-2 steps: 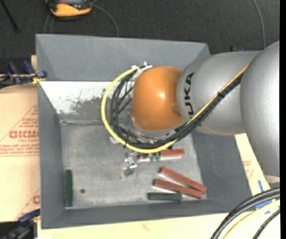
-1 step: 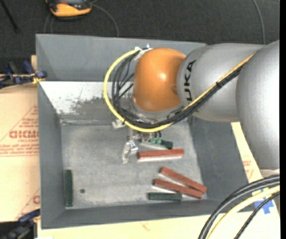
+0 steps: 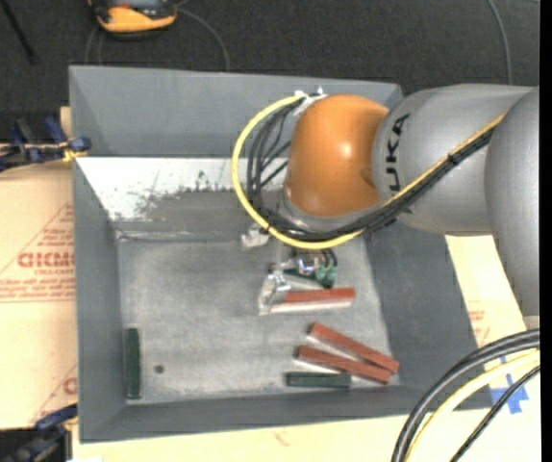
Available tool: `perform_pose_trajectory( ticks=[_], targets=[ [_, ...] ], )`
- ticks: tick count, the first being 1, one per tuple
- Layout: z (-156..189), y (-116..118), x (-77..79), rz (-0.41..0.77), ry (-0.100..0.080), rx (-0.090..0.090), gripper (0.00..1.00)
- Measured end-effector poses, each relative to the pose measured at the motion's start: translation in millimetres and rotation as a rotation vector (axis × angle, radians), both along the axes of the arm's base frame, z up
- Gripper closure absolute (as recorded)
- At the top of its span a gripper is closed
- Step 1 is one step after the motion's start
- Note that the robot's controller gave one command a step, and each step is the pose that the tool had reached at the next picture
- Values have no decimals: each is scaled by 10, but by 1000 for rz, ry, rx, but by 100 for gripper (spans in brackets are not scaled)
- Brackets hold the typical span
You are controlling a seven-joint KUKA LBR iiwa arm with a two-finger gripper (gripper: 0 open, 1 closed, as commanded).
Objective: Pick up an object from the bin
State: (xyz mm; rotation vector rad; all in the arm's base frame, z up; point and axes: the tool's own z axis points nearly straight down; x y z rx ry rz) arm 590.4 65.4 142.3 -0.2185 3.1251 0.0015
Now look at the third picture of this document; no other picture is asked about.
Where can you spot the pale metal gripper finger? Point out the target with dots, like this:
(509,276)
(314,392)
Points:
(280,282)
(269,300)

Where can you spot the red-brown flat block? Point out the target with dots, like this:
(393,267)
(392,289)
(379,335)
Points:
(319,299)
(343,363)
(355,347)

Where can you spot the grey metal bin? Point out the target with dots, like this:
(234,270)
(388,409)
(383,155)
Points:
(194,301)

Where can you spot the dark green flat block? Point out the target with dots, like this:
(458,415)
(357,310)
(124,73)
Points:
(318,379)
(132,364)

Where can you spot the brown cardboard board, red print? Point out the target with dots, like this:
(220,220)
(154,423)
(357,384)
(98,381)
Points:
(28,335)

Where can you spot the black cylinder on white bracket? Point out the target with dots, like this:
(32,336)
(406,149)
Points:
(254,238)

